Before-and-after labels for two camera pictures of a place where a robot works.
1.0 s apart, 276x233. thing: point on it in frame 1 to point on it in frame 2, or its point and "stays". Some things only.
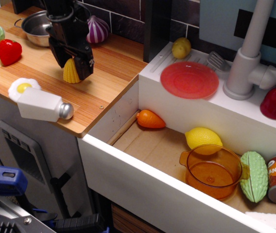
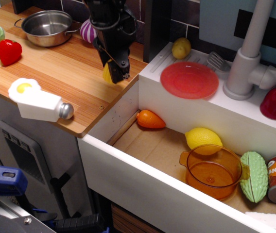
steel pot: (34, 24) stays
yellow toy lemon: (203, 141) stays
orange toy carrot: (147, 118) stays
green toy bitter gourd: (254, 188) stays
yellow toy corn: (70, 74) to (107, 73)
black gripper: (69, 37) to (118, 44)
